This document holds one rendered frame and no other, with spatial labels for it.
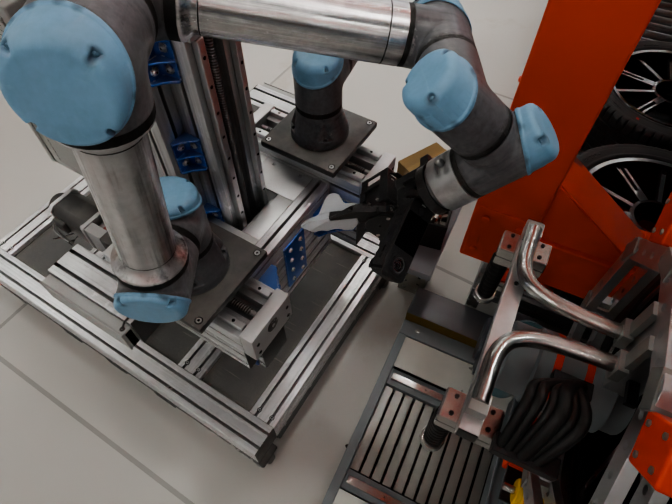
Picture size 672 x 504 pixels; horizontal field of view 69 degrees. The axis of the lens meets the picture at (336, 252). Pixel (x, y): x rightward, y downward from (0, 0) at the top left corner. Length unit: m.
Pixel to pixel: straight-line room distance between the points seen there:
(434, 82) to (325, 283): 1.27
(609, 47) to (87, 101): 0.82
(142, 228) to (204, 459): 1.18
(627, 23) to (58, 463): 1.90
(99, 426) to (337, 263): 0.98
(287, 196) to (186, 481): 0.98
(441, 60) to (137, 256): 0.48
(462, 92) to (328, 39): 0.18
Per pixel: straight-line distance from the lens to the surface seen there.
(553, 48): 1.02
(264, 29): 0.63
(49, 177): 2.70
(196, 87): 0.98
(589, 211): 1.29
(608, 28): 1.00
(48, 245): 2.11
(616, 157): 1.96
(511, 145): 0.60
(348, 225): 0.71
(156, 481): 1.81
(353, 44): 0.63
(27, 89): 0.54
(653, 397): 0.72
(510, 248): 0.96
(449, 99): 0.53
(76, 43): 0.51
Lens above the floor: 1.69
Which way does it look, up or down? 55 degrees down
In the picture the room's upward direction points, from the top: straight up
